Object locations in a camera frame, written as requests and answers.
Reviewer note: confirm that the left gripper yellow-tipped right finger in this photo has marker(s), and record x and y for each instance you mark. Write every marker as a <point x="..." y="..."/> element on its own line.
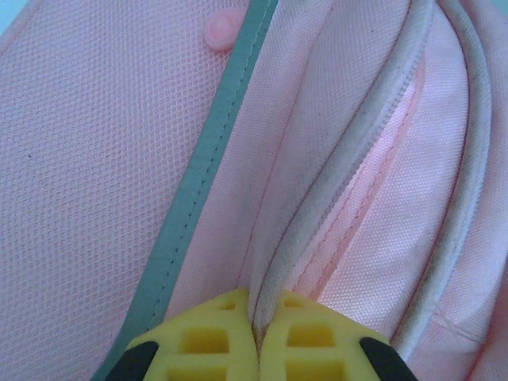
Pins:
<point x="274" y="357"/>

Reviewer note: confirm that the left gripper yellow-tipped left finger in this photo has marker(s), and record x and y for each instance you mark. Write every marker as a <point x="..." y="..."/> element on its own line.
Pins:
<point x="238" y="357"/>

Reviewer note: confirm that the pink student backpack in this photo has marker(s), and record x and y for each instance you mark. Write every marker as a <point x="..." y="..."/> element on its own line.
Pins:
<point x="119" y="158"/>

